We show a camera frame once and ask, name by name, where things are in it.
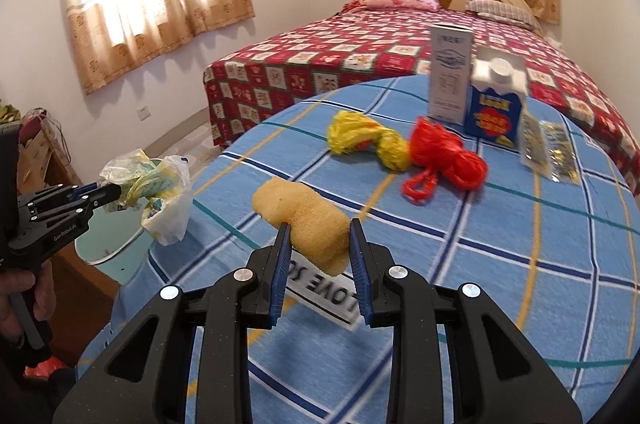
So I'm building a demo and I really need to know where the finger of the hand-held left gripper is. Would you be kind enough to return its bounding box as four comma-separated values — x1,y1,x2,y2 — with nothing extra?
19,183,103,219
9,185,124,255

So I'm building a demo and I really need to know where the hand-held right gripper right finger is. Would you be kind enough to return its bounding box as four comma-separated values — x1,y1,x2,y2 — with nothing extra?
349,218,583,424

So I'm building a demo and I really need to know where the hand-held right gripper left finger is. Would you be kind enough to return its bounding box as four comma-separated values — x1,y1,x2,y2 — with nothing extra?
52,223,293,424

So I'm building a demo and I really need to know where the clear greenish plastic bag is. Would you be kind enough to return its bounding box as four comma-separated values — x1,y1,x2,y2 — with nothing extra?
99,149,193,246

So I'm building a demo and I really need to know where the yellow sponge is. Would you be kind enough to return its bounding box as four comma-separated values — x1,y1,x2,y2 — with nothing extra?
251,178,349,277

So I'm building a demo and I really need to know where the orange plastic bag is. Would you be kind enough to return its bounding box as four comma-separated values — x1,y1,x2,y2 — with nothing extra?
24,356,63,380

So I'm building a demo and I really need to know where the person's left hand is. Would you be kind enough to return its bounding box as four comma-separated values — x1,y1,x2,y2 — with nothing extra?
0,266,58,355

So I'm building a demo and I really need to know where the red cloth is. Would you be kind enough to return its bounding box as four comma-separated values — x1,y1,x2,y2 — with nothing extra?
20,108,48,139

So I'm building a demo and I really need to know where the blue checked tablecloth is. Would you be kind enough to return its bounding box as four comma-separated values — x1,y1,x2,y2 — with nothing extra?
75,76,640,424

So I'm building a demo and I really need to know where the wooden furniture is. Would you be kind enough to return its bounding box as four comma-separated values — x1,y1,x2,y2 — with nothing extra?
17,109,123,320

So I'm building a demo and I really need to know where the yellow plastic bag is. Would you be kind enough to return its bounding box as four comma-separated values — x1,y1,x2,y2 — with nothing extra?
327,110,411,173

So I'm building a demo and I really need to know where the red plastic bag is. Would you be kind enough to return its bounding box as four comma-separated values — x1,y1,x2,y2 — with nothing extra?
402,116,488,203

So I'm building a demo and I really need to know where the blue drink carton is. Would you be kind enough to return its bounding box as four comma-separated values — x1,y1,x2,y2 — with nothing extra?
464,52,528,148

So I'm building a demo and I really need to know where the tall white carton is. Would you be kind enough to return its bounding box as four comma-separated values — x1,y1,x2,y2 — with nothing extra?
427,22,474,125

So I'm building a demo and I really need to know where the red patterned bedspread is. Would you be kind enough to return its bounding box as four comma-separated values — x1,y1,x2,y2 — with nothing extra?
202,6,640,197

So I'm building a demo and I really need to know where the clear gold foil packet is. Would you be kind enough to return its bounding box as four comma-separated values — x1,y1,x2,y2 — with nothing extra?
520,111,583,185

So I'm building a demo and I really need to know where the striped pillow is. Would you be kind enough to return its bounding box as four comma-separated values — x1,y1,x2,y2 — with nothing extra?
465,0,538,29

